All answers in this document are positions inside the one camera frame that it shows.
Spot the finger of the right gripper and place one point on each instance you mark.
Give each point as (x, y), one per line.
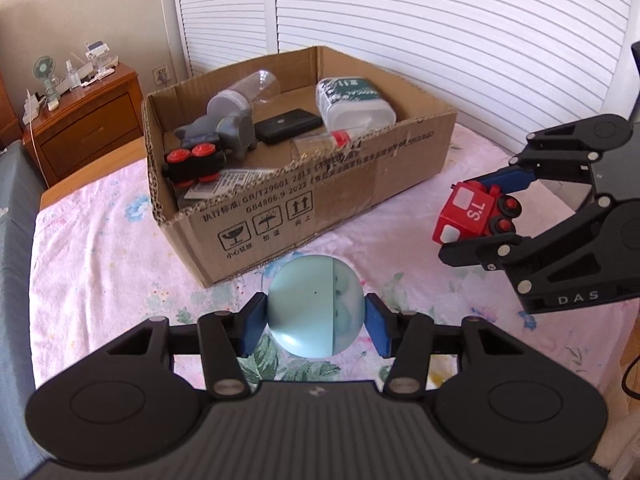
(560, 244)
(524, 169)

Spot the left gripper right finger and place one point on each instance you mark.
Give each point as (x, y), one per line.
(407, 338)

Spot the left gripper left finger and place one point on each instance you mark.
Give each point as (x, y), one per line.
(224, 337)

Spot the red toy train car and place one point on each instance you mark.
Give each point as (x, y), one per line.
(475, 210)

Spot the clear plastic card case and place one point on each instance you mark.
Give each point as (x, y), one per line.
(227, 182)

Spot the black toy train car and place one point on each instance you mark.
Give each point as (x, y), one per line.
(184, 167)

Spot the medical cotton swab box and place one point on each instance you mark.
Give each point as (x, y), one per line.
(352, 104)

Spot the jar of gold pins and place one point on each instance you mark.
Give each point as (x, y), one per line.
(326, 142)

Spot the grey cat figurine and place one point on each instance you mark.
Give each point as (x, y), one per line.
(234, 132)

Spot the black power bank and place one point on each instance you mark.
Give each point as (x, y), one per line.
(286, 126)

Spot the clear plastic bottle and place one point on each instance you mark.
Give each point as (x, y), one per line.
(244, 95)

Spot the cardboard box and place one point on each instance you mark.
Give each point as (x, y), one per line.
(296, 198)

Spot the white louvered closet door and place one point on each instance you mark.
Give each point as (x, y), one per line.
(509, 67)

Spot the pink floral tablecloth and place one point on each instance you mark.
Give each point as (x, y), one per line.
(100, 265)

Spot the wooden nightstand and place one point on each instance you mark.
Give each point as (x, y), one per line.
(89, 123)

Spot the blue bed sheet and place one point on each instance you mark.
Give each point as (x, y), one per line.
(21, 190)

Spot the white phone stand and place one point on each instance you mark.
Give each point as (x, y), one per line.
(99, 55)

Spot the small spray bottle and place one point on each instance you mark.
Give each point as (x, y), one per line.
(72, 76)

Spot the white power strip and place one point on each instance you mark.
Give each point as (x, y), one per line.
(31, 108)

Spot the small green desk fan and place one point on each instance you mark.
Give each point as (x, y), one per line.
(43, 71)

